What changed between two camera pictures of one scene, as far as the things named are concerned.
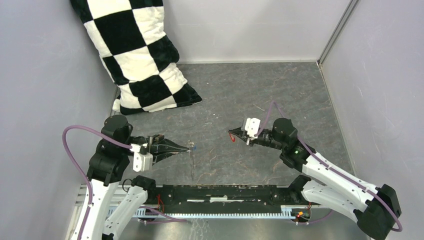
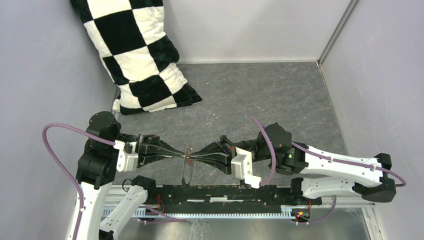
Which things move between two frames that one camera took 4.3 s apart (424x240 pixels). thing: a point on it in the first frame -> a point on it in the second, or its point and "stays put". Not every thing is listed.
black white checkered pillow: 140,52 stays put
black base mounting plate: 224,198 stays put
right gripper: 243,136 -> 225,146
